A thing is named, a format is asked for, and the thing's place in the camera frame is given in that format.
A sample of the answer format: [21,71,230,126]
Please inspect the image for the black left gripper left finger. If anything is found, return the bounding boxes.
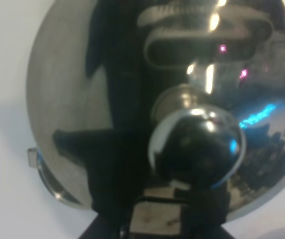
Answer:
[79,215,122,239]

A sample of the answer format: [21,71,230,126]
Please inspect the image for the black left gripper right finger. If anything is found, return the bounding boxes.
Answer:
[180,217,234,239]

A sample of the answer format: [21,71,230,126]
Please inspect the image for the stainless steel teapot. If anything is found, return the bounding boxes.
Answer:
[26,0,285,225]

